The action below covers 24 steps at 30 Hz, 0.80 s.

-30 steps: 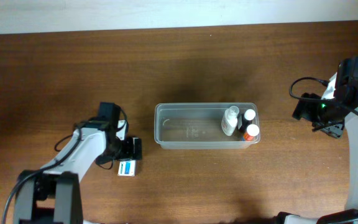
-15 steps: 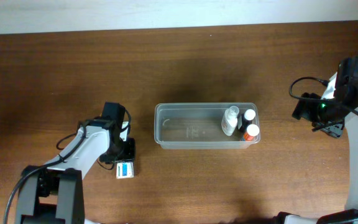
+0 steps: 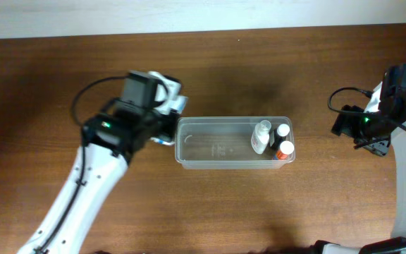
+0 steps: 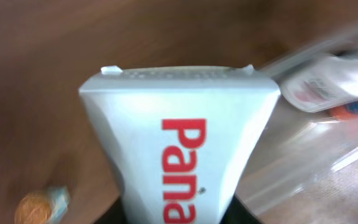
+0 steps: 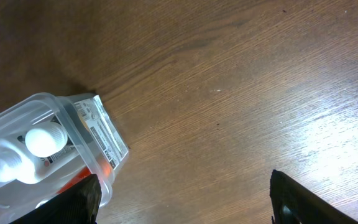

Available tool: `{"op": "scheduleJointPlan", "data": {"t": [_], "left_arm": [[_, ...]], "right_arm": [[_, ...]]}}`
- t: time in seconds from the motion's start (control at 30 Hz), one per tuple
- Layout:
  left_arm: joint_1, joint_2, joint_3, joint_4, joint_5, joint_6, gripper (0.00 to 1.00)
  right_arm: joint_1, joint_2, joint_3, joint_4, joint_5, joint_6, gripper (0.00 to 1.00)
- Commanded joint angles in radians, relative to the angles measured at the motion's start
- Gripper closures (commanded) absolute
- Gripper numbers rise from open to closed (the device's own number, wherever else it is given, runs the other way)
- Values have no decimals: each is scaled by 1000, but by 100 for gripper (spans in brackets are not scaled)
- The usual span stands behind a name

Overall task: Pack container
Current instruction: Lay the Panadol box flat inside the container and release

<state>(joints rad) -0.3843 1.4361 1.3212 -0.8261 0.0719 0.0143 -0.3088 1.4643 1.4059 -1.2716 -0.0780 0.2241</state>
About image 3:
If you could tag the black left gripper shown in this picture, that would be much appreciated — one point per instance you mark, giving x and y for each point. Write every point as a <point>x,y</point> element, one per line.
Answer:
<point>169,127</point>

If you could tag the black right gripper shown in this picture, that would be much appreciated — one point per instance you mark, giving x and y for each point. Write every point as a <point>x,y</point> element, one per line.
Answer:
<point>345,121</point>

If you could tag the orange bottle white cap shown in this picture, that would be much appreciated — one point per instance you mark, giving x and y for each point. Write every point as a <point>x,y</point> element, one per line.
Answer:
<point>285,149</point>

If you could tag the dark bottle white cap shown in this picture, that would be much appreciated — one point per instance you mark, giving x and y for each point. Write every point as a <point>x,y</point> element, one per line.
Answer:
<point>278,135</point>

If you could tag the white calamine lotion bottle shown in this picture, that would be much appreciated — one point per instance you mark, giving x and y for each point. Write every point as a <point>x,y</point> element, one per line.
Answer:
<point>260,136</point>

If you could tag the white Panadol box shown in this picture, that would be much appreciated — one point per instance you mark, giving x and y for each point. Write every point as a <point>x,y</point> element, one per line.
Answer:
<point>168,123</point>

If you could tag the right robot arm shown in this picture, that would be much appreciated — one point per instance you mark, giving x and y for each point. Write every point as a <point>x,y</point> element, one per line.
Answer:
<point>383,117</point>

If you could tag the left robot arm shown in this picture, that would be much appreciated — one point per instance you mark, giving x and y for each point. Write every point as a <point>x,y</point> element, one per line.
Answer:
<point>108,142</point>

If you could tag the clear plastic container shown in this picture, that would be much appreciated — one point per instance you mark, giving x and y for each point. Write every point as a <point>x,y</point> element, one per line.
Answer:
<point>224,142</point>

